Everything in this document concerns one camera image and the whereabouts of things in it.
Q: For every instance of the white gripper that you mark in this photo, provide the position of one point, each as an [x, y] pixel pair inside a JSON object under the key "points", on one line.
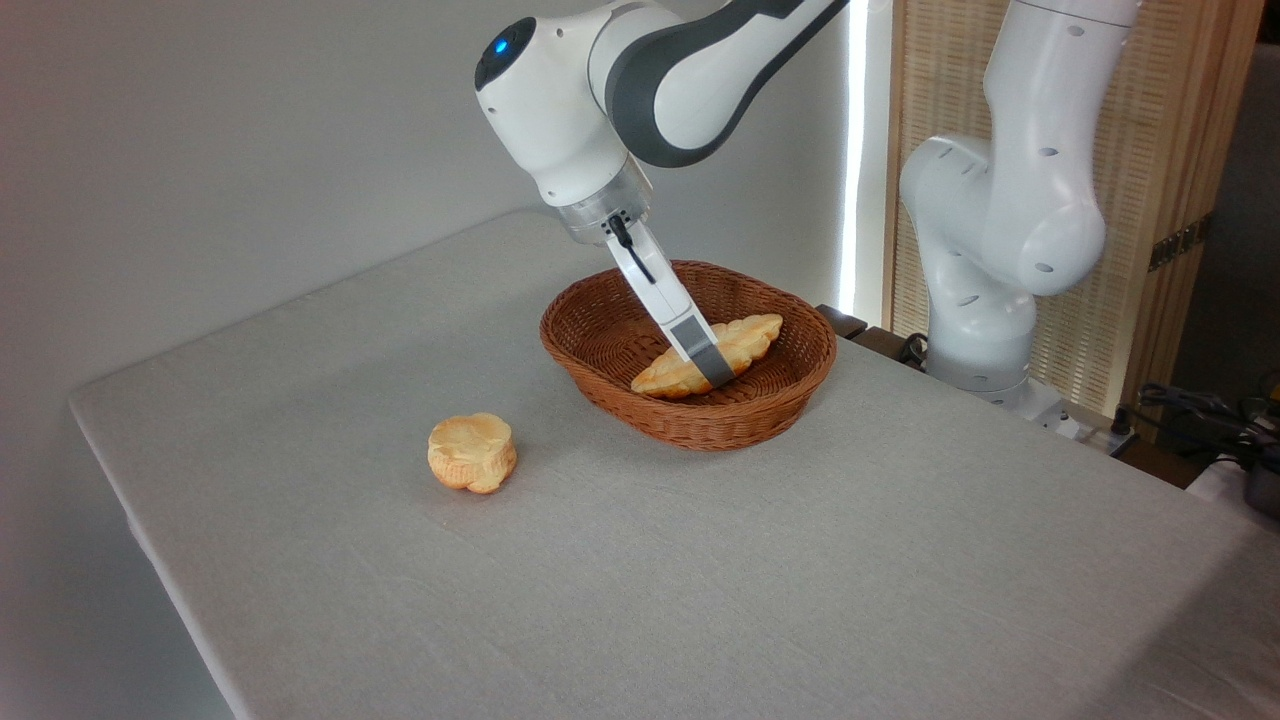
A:
{"points": [[665, 290]]}

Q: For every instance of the long braided bread loaf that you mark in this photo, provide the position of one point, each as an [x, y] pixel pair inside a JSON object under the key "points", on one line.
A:
{"points": [[758, 337]]}

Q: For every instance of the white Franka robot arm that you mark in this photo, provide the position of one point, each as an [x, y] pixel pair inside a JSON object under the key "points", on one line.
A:
{"points": [[560, 110]]}

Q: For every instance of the round golden bread roll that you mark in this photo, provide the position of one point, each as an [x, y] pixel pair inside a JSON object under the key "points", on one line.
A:
{"points": [[472, 455]]}

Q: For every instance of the brown wicker basket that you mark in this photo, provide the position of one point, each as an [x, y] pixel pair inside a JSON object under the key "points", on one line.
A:
{"points": [[720, 422]]}

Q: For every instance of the grey tablecloth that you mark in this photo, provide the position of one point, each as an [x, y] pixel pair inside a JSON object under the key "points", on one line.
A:
{"points": [[700, 580]]}

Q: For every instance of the white power strip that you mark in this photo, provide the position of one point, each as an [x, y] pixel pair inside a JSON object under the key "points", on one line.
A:
{"points": [[1105, 435]]}

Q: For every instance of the metal screen hinge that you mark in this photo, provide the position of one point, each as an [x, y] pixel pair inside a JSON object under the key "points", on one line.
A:
{"points": [[1180, 242]]}

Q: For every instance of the wooden slatted screen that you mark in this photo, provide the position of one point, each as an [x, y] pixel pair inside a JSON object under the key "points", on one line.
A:
{"points": [[1170, 100]]}

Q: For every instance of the dark grey pot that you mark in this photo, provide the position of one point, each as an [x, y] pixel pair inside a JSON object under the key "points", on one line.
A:
{"points": [[1265, 492]]}

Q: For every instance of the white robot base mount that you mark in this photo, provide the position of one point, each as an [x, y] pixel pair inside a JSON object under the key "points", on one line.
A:
{"points": [[1040, 405]]}

